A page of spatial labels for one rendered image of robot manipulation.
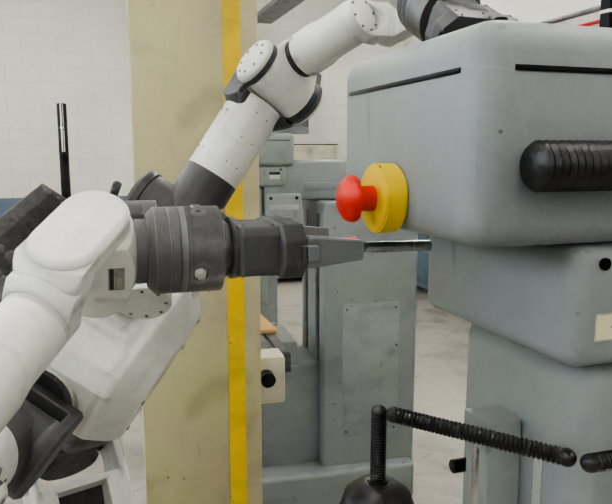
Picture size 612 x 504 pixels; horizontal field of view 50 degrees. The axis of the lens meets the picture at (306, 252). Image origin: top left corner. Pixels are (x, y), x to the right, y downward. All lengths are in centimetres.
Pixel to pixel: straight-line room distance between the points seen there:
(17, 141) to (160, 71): 736
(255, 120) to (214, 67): 122
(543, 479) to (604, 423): 9
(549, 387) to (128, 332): 53
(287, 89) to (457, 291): 52
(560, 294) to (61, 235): 42
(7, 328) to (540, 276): 43
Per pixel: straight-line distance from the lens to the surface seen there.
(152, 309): 84
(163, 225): 65
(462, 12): 84
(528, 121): 49
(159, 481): 253
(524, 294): 59
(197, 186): 106
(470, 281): 66
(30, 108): 957
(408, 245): 71
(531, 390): 66
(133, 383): 89
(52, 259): 60
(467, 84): 48
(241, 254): 66
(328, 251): 66
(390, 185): 55
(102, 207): 65
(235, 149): 107
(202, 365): 239
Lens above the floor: 180
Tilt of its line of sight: 9 degrees down
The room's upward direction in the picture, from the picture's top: straight up
